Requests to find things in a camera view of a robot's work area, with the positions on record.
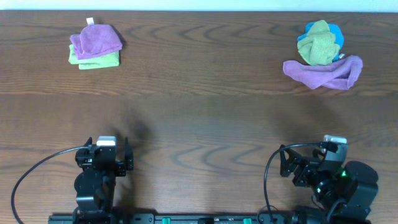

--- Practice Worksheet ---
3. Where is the purple microfiber cloth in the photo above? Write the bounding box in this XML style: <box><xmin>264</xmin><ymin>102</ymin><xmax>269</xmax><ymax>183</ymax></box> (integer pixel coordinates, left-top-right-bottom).
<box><xmin>70</xmin><ymin>17</ymin><xmax>123</xmax><ymax>60</ymax></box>

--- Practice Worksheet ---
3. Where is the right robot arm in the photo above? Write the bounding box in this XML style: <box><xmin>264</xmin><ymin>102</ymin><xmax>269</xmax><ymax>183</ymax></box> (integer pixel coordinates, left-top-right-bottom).
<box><xmin>279</xmin><ymin>141</ymin><xmax>379</xmax><ymax>223</ymax></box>

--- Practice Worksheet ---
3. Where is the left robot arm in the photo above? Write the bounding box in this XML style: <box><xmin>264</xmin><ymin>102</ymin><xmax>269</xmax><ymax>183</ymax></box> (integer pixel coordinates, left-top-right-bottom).
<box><xmin>72</xmin><ymin>136</ymin><xmax>134</xmax><ymax>224</ymax></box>

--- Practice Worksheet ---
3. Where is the folded green cloth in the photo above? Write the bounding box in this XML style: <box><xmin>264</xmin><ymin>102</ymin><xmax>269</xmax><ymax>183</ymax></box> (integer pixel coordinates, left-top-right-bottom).
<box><xmin>68</xmin><ymin>44</ymin><xmax>120</xmax><ymax>70</ymax></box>

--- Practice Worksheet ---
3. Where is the olive green crumpled cloth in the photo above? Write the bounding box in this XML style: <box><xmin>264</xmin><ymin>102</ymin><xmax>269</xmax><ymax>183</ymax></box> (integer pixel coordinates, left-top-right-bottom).
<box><xmin>297</xmin><ymin>19</ymin><xmax>341</xmax><ymax>67</ymax></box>

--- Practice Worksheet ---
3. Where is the blue cloth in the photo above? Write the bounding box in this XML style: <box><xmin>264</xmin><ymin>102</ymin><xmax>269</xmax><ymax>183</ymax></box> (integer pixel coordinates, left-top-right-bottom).
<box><xmin>297</xmin><ymin>22</ymin><xmax>345</xmax><ymax>62</ymax></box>

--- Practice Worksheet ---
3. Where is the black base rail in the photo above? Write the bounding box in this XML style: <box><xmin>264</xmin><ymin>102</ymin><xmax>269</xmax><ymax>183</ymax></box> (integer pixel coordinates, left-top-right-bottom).
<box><xmin>48</xmin><ymin>213</ymin><xmax>369</xmax><ymax>224</ymax></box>

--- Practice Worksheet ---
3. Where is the left black cable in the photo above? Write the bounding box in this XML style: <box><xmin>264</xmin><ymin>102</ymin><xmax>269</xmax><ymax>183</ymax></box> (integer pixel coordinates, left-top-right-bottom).
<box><xmin>10</xmin><ymin>146</ymin><xmax>90</xmax><ymax>224</ymax></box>

